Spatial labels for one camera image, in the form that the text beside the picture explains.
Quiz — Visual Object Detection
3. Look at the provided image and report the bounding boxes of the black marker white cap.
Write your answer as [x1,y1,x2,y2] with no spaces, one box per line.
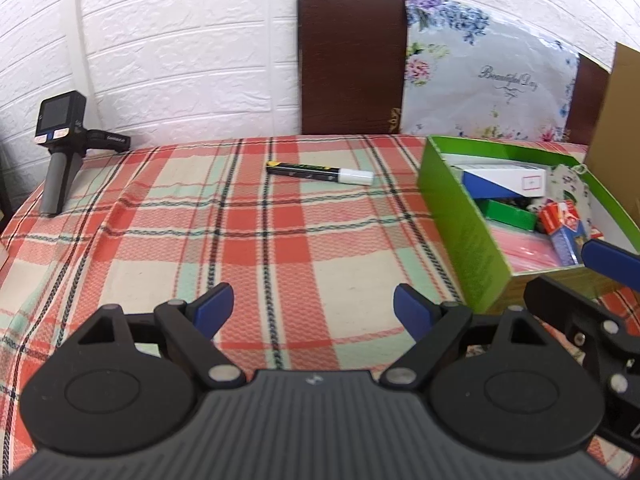
[266,160,375,187]

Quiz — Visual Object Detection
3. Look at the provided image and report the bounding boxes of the brown cardboard sheet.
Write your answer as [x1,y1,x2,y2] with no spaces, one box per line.
[584,41,640,221]

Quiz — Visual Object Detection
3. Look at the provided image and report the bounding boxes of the red card pack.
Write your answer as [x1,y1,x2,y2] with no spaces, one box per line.
[537,201,568,235]

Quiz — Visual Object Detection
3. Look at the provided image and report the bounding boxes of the small green box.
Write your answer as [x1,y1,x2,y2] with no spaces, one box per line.
[475,199,538,231]

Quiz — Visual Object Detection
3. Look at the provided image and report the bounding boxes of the plaid blanket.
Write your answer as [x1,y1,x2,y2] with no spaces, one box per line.
[0,135,640,480]

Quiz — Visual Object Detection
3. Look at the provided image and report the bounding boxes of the floral fabric pouch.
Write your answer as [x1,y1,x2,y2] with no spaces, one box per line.
[547,162,594,231]

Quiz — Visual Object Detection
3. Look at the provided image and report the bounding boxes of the green cardboard box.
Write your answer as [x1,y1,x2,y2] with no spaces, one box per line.
[417,135,640,313]

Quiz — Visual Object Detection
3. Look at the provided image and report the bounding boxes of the white and blue box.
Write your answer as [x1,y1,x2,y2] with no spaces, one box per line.
[452,162,548,200]

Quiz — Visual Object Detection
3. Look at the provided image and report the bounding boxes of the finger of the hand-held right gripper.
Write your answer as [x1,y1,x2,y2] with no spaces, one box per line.
[524,274,640,408]
[581,239,640,293]

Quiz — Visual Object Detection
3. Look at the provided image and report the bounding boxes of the pink flat packet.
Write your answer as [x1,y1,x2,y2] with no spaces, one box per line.
[487,222,563,273]

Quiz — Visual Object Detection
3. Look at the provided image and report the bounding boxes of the floral pillow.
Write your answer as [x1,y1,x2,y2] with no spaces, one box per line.
[400,0,583,142]

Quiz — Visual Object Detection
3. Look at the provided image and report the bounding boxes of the brown wooden headboard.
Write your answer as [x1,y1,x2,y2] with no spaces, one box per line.
[297,0,612,146]

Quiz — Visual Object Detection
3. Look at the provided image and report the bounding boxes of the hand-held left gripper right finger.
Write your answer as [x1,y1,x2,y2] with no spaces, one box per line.
[381,283,548,388]

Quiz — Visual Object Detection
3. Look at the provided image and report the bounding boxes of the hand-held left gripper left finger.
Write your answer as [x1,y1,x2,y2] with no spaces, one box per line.
[77,282,246,388]

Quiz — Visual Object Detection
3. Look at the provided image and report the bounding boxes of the blue card box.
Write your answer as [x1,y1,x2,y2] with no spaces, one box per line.
[550,205,591,266]

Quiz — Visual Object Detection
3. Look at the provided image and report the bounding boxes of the black handheld device grey handle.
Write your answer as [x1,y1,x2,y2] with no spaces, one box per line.
[35,91,133,217]

